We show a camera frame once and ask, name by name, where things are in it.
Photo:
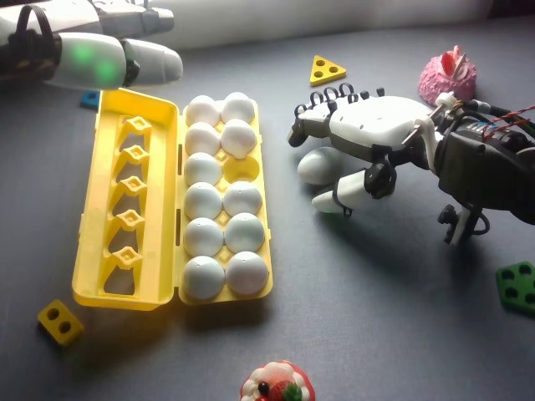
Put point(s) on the white foam sheet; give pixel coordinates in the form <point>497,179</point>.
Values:
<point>334,16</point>

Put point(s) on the green pentagon block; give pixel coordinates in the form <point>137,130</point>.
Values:
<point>518,288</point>

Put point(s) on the yellow rectangle block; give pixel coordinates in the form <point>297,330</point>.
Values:
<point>60,321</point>

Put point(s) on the yellow plastic egg carton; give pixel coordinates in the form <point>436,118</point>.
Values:
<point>90,209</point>

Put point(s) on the yellow triangle block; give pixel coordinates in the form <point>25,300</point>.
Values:
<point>334,73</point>

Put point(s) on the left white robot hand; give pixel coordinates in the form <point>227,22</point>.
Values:
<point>88,62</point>

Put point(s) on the blue square block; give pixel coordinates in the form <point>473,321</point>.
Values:
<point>89,99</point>

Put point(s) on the red strawberry toy cake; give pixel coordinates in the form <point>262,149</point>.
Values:
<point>278,382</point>

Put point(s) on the grey table cloth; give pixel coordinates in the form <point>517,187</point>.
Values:
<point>376,292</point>

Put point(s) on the white plastic egg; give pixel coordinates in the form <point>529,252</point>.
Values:
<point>202,110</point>
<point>202,169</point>
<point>237,108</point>
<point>202,138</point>
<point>242,198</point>
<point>204,277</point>
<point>246,273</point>
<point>238,138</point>
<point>203,236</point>
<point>244,231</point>
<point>202,200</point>
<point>317,166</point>

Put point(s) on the pink toy cake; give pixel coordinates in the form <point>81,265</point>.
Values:
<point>443,81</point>

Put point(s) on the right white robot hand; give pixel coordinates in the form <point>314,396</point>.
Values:
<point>376,121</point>

